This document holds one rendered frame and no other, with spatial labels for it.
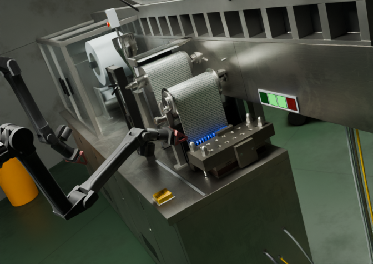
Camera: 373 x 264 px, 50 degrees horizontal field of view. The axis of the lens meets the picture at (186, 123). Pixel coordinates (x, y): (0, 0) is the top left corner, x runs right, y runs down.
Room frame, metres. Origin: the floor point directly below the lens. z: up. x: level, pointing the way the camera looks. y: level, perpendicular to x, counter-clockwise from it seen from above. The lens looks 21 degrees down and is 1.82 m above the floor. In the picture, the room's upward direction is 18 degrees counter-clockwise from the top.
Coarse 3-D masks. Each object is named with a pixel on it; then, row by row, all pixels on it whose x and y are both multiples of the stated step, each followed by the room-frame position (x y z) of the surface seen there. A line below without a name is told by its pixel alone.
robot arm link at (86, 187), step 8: (136, 128) 1.67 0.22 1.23; (128, 136) 1.64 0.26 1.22; (136, 136) 1.62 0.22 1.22; (120, 144) 1.61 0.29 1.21; (128, 144) 1.59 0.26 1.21; (136, 144) 1.61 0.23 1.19; (120, 152) 1.56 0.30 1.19; (128, 152) 1.58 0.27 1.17; (112, 160) 1.53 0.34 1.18; (120, 160) 1.55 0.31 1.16; (104, 168) 1.49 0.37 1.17; (112, 168) 1.51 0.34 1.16; (96, 176) 1.47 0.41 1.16; (104, 176) 1.48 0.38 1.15; (88, 184) 1.44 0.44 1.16; (96, 184) 1.44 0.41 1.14; (104, 184) 1.48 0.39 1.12; (88, 192) 1.40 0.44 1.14; (96, 192) 1.40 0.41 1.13; (88, 200) 1.37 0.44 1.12; (96, 200) 1.40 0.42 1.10
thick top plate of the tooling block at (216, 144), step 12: (228, 132) 1.78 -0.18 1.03; (240, 132) 1.74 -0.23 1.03; (252, 132) 1.70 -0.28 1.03; (264, 132) 1.71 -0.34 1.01; (204, 144) 1.74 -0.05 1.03; (216, 144) 1.70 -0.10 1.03; (228, 144) 1.66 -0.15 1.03; (192, 156) 1.67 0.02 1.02; (216, 156) 1.61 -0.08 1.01; (228, 156) 1.63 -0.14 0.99; (204, 168) 1.58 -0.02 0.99
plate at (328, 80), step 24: (192, 48) 2.21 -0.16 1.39; (216, 48) 1.97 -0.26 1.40; (240, 48) 1.77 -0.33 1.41; (264, 48) 1.61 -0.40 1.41; (288, 48) 1.47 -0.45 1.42; (312, 48) 1.35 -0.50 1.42; (336, 48) 1.25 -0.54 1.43; (360, 48) 1.17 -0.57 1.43; (240, 72) 1.82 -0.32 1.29; (264, 72) 1.64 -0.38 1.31; (288, 72) 1.50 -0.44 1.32; (312, 72) 1.37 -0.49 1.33; (336, 72) 1.27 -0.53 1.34; (360, 72) 1.18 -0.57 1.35; (240, 96) 1.87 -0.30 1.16; (312, 96) 1.40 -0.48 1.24; (336, 96) 1.29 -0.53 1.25; (360, 96) 1.19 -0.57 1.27; (336, 120) 1.30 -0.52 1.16; (360, 120) 1.20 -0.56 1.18
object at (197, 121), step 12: (216, 96) 1.86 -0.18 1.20; (192, 108) 1.81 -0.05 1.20; (204, 108) 1.83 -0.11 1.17; (216, 108) 1.85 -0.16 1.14; (180, 120) 1.78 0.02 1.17; (192, 120) 1.80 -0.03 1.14; (204, 120) 1.82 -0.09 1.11; (216, 120) 1.85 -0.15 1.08; (192, 132) 1.79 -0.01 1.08; (204, 132) 1.82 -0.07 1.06
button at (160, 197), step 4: (164, 188) 1.64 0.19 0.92; (160, 192) 1.62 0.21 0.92; (164, 192) 1.61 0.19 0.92; (168, 192) 1.59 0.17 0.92; (156, 196) 1.60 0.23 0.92; (160, 196) 1.58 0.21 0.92; (164, 196) 1.57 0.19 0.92; (168, 196) 1.58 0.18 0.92; (172, 196) 1.58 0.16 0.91; (156, 200) 1.59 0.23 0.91; (160, 200) 1.56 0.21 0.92; (164, 200) 1.57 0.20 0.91
